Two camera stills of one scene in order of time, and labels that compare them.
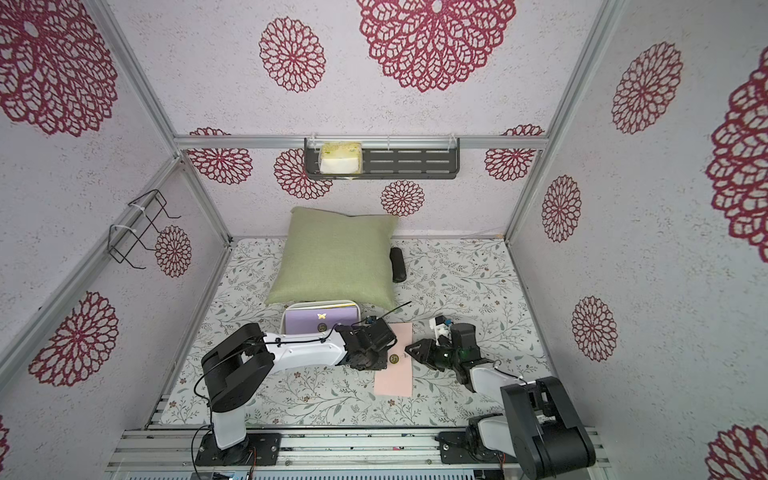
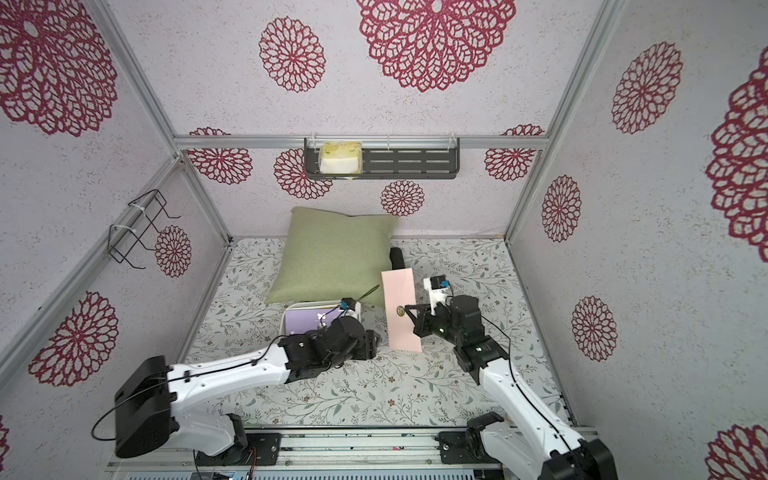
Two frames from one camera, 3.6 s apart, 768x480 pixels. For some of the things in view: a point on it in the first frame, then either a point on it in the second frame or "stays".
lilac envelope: [310, 319] stays
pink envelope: [396, 380] to [398, 290]
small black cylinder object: [399, 272] stays
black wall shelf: [394, 159] stays
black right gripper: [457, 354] to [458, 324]
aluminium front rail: [309, 450] stays
